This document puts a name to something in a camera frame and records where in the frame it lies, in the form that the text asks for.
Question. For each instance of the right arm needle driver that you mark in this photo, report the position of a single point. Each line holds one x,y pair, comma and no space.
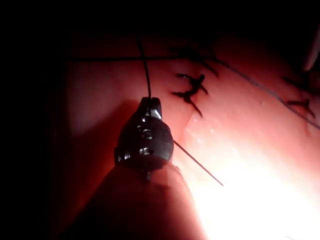
147,142

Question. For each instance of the right arm needle driver jaw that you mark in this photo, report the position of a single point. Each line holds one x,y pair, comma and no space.
157,108
145,107

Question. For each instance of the black thread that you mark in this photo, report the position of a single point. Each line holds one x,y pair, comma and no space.
147,77

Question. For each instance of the dark right arm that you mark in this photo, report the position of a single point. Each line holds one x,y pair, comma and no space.
140,210

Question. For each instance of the black stitching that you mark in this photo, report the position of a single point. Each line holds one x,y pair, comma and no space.
193,86

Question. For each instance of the tissue pad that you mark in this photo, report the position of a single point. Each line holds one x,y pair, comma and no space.
250,130

